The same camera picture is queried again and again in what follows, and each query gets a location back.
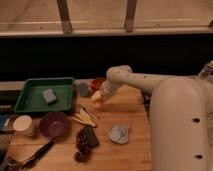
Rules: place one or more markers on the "crumpled blue cloth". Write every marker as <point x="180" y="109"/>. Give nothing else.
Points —
<point x="119" y="134"/>

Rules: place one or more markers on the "blue sponge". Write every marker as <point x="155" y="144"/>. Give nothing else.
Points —
<point x="49" y="96"/>

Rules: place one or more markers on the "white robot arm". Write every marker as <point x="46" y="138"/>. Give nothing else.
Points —
<point x="178" y="109"/>

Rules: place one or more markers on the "purple bowl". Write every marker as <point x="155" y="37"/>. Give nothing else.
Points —
<point x="53" y="124"/>

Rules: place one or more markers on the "dark green sponge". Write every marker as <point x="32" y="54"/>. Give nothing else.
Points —
<point x="91" y="137"/>

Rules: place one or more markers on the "purple grapes bunch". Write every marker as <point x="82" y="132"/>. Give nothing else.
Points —
<point x="83" y="146"/>

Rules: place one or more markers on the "green plastic tray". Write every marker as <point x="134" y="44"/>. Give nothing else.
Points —
<point x="40" y="95"/>

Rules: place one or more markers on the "wooden window post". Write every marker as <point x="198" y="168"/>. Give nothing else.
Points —
<point x="64" y="16"/>
<point x="130" y="15"/>

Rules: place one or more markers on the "wooden window post right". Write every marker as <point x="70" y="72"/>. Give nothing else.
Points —
<point x="130" y="15"/>

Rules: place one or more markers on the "red yellow apple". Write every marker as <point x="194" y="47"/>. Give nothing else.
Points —
<point x="98" y="104"/>

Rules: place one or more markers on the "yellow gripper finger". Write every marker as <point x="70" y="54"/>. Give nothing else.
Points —
<point x="96" y="97"/>

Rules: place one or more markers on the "orange bowl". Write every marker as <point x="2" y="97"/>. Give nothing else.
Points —
<point x="95" y="84"/>

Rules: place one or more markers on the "blue box at left edge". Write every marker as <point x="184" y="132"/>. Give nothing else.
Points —
<point x="5" y="122"/>

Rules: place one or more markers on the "white stacked plates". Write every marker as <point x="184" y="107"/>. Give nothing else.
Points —
<point x="23" y="125"/>

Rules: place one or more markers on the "blue cup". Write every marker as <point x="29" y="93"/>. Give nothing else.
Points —
<point x="83" y="89"/>

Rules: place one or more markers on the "wooden window post left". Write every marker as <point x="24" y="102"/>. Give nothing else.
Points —
<point x="64" y="16"/>

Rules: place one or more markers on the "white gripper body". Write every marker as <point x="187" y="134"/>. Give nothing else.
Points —
<point x="108" y="89"/>

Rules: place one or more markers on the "black handled spatula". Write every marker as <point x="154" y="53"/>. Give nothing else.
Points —
<point x="13" y="165"/>

